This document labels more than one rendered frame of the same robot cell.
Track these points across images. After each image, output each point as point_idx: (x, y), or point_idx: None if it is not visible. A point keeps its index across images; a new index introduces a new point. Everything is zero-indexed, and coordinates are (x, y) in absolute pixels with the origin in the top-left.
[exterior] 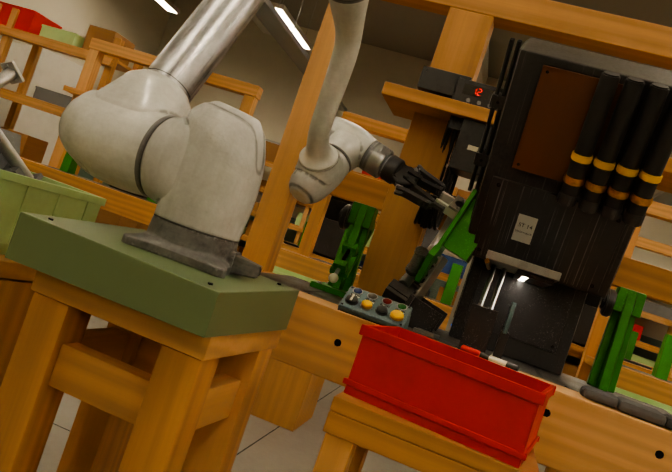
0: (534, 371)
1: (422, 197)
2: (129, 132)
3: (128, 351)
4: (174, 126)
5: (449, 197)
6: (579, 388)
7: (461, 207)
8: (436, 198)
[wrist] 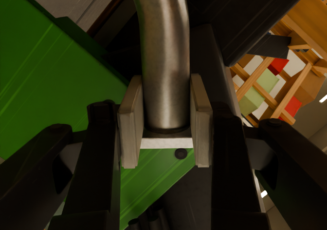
0: None
1: (53, 204)
2: None
3: None
4: None
5: (192, 140)
6: (61, 5)
7: (64, 201)
8: (126, 167)
